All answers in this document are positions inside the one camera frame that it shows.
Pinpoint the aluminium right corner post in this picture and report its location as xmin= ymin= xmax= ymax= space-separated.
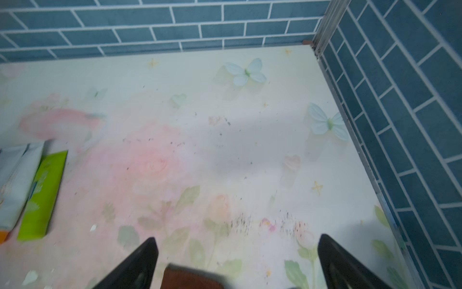
xmin=313 ymin=0 xmax=351 ymax=59

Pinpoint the brown wiping cloth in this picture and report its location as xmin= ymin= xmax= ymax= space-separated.
xmin=160 ymin=264 xmax=226 ymax=289

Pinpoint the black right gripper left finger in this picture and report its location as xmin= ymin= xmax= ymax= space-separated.
xmin=94 ymin=237 xmax=159 ymax=289

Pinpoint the white orange-capped toothpaste tube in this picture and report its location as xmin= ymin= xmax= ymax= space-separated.
xmin=1 ymin=142 xmax=44 ymax=243

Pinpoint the white pink-capped toothpaste tube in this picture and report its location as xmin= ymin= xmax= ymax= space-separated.
xmin=0 ymin=144 xmax=28 ymax=186

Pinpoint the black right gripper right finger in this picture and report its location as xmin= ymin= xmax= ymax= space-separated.
xmin=318 ymin=234 xmax=391 ymax=289

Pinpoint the green toothpaste tube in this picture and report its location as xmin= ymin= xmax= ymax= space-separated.
xmin=17 ymin=151 xmax=67 ymax=242

